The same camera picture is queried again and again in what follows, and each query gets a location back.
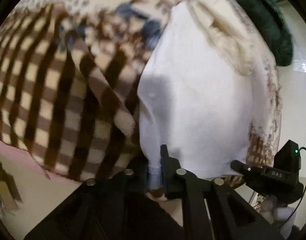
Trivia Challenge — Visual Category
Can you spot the white t-shirt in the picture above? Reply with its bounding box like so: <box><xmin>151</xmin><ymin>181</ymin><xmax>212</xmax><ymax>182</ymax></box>
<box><xmin>137</xmin><ymin>2</ymin><xmax>253</xmax><ymax>190</ymax></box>

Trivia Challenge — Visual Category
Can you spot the white gloved right hand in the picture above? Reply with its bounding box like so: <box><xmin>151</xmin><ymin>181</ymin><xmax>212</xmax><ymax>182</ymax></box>
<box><xmin>258</xmin><ymin>196</ymin><xmax>296</xmax><ymax>239</ymax></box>

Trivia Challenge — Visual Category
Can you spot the white bed headboard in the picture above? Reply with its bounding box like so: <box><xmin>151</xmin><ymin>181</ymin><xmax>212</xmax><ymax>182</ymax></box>
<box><xmin>278</xmin><ymin>5</ymin><xmax>306</xmax><ymax>147</ymax></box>

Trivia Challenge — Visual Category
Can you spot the floral brown checkered bedspread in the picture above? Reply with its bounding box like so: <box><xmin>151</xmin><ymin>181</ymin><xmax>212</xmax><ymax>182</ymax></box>
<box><xmin>0</xmin><ymin>0</ymin><xmax>281</xmax><ymax>181</ymax></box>

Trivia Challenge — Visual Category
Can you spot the dark green plush blanket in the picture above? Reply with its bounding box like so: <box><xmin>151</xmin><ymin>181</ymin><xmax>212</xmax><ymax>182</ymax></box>
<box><xmin>236</xmin><ymin>0</ymin><xmax>294</xmax><ymax>67</ymax></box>

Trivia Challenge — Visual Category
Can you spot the black cable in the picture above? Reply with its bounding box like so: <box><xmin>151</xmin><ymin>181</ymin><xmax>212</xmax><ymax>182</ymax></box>
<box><xmin>279</xmin><ymin>146</ymin><xmax>306</xmax><ymax>229</ymax></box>

